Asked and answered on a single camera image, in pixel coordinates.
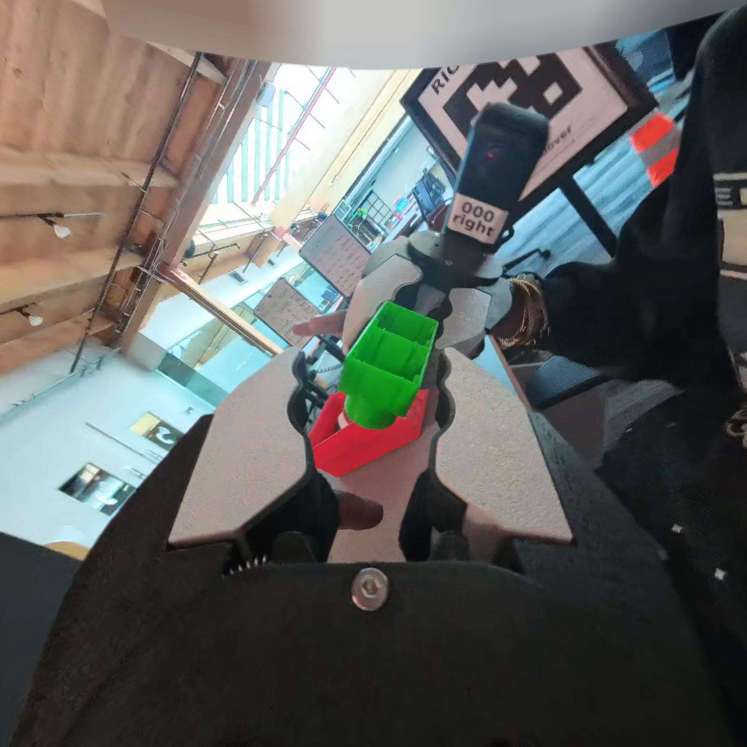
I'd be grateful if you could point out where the orange traffic cone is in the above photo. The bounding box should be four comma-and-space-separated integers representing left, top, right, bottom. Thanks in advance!
628, 112, 682, 189

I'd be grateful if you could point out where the person's left hand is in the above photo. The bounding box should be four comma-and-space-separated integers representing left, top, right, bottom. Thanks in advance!
337, 493, 384, 531

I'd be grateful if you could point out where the red plastic bin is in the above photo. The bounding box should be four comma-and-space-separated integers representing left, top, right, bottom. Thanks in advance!
309, 388, 431, 475

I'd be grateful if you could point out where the whiteboard on black stand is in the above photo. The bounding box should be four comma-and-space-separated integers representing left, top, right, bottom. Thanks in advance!
299, 214, 374, 298
254, 277, 322, 349

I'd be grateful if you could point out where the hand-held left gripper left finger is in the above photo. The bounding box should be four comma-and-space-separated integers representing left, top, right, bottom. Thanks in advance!
168, 349, 320, 549

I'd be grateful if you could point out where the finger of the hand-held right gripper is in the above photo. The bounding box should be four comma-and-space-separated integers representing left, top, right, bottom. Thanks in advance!
433, 288, 497, 359
342, 264, 423, 364

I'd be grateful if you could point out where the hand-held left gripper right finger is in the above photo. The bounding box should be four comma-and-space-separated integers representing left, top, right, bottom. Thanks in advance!
431, 347, 574, 562

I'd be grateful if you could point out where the framed tag sign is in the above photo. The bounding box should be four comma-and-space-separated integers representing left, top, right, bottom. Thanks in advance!
400, 44, 661, 258

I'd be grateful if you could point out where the large green building block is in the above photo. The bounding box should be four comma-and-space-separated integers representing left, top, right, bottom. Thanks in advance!
338, 300, 440, 431

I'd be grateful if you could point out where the grey office chair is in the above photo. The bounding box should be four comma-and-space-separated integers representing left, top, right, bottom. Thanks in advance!
524, 354, 612, 410

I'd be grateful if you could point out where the person's right hand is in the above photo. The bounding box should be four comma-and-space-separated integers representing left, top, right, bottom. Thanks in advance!
291, 311, 351, 339

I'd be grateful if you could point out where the wooden support post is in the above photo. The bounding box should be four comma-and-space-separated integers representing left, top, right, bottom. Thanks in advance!
156, 264, 285, 358

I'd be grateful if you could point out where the black printed sweatshirt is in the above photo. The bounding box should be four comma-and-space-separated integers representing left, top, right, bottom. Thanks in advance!
595, 12, 747, 747

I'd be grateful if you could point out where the wall logo window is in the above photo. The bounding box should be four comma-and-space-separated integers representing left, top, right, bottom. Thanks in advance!
128, 411, 186, 446
58, 463, 137, 516

